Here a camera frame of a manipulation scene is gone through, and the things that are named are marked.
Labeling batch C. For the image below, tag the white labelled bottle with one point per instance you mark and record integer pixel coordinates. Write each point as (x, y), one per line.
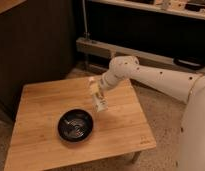
(97, 95)

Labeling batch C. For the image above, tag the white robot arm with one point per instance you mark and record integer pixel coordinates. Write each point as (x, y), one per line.
(184, 86)

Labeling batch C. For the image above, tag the black ceramic bowl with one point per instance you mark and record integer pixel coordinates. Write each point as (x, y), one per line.
(75, 125)

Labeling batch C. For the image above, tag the grey metal beam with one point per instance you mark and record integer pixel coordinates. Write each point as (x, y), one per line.
(109, 51)

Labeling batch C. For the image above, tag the vertical metal pole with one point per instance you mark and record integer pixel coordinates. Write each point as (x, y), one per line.
(86, 32)

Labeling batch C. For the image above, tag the wooden table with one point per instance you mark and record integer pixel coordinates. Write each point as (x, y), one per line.
(36, 146)

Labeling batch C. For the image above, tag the wooden shelf with items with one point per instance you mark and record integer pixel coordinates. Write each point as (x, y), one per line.
(172, 7)

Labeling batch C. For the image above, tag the black handle on beam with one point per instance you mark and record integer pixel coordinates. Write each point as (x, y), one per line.
(188, 65)

